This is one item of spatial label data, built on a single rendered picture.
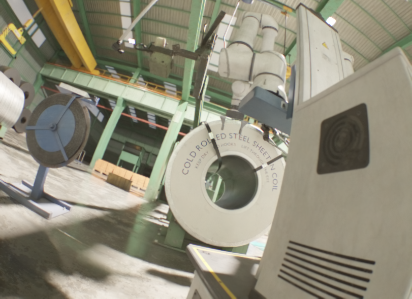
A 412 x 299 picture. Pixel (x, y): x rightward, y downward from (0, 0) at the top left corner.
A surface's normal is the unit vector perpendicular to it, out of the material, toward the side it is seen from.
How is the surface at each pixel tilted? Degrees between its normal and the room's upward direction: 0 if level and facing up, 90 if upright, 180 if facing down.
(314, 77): 90
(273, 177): 90
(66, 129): 90
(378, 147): 90
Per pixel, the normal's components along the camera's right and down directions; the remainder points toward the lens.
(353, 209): -0.92, -0.35
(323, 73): 0.27, -0.21
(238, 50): -0.06, -0.48
